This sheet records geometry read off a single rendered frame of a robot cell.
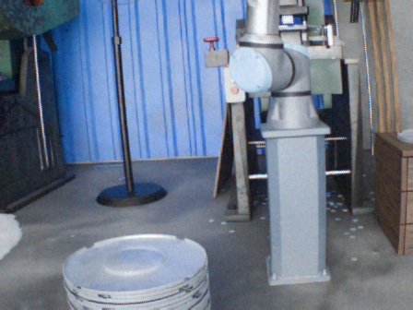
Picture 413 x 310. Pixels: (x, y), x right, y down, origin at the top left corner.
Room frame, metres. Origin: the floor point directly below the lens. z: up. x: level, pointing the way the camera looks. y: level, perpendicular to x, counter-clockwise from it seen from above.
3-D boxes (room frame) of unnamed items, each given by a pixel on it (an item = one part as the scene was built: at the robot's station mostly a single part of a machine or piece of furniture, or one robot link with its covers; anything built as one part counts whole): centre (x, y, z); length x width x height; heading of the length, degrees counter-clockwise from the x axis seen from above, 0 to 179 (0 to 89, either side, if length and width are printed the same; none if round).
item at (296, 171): (1.26, -0.25, 0.23); 0.19 x 0.19 x 0.45; 85
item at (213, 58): (1.88, -0.08, 0.62); 0.10 x 0.06 x 0.20; 81
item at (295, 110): (1.26, -0.25, 0.50); 0.15 x 0.15 x 0.10
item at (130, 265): (0.82, 0.16, 0.26); 0.29 x 0.29 x 0.01
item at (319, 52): (2.05, -0.42, 0.68); 0.45 x 0.30 x 0.06; 81
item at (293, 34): (1.88, -0.39, 0.72); 0.25 x 0.14 x 0.14; 171
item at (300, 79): (1.25, -0.25, 0.62); 0.13 x 0.12 x 0.14; 136
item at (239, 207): (2.23, -0.18, 0.45); 0.92 x 0.12 x 0.90; 171
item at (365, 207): (2.15, -0.71, 0.45); 0.92 x 0.12 x 0.90; 171
